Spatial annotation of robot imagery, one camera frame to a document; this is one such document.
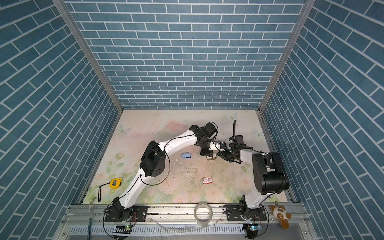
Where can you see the plush toy animal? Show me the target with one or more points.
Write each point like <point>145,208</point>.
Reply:
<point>281,214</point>

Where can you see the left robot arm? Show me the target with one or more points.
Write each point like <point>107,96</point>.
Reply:
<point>153,161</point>

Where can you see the aluminium front rail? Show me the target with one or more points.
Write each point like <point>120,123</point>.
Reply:
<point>177,222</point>

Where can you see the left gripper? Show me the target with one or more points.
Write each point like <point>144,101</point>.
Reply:
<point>208,152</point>

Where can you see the olive grey stapler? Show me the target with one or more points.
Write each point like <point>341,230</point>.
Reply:
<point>212,157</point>

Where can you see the staples tray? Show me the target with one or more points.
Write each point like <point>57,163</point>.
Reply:
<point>191,170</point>

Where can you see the clear tape roll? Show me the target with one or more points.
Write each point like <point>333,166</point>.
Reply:
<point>203,214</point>

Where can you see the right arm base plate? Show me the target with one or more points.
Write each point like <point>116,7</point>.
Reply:
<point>236,213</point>

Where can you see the red staples box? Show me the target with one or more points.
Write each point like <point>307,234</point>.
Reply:
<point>207,180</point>

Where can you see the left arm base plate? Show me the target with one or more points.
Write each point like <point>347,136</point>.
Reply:
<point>133,214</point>

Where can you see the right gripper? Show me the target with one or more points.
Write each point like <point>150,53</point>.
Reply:
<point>223,154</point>

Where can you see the yellow tape measure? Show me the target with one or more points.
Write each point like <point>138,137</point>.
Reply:
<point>116,183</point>

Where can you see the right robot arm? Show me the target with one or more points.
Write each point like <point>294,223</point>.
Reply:
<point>270,176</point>

